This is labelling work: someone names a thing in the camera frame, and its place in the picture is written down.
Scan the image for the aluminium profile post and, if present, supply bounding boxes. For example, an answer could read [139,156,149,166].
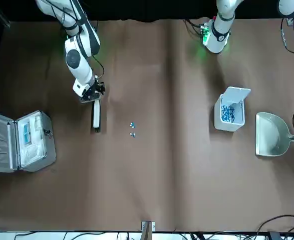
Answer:
[141,220,156,240]

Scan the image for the black desk cable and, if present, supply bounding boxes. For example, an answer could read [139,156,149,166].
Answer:
[61,231,129,240]
[258,214,294,240]

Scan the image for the black cable with connector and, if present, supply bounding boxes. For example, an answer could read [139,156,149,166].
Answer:
[280,16,294,55]

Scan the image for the white-handled black brush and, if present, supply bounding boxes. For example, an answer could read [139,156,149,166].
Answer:
[91,99,102,134]

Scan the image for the blue white medicine box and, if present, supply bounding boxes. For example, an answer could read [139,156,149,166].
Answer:
[22,123,33,146]

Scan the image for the black base cables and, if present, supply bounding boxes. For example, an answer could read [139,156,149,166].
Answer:
[184,19,205,39]

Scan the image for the open aluminium case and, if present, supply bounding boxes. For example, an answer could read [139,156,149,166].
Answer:
[0,109,57,173]

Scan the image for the white flip-lid trash can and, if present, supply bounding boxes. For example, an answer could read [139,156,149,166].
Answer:
[213,86,252,132]

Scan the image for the pale grey dustpan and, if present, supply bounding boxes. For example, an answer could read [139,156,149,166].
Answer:
[255,111,294,158]

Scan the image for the heap of blue capsules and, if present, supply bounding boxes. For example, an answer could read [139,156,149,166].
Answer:
[220,104,235,123]

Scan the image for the clear plastic bag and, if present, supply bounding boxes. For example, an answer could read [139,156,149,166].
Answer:
[21,144,46,166]

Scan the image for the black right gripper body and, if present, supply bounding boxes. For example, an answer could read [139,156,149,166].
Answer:
[79,78,105,103]

